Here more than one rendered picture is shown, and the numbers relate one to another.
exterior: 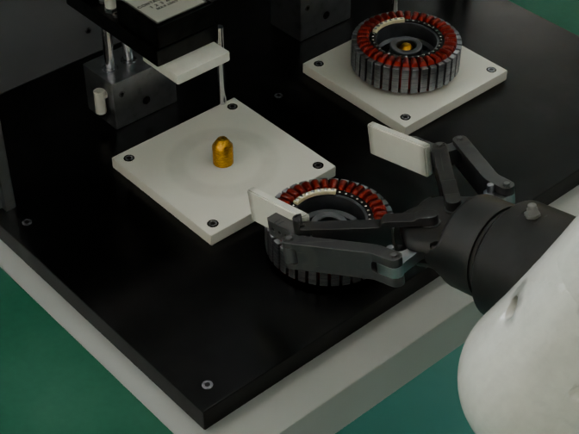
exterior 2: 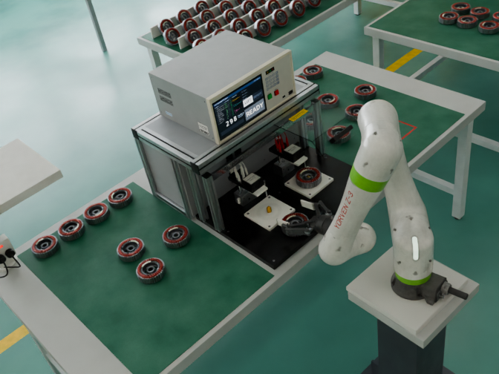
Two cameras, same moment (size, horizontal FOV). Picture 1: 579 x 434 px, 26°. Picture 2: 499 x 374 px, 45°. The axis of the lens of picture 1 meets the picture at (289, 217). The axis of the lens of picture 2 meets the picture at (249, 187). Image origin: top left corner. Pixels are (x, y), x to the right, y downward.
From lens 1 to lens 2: 1.33 m
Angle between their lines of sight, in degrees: 4
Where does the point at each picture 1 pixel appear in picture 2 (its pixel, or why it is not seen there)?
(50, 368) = (240, 262)
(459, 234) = (319, 223)
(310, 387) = (295, 258)
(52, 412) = (242, 270)
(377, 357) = (308, 250)
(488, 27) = (328, 166)
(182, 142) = (259, 208)
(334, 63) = (292, 182)
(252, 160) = (275, 210)
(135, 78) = (246, 194)
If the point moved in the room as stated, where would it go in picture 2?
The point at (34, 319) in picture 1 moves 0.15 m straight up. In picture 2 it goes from (234, 252) to (227, 225)
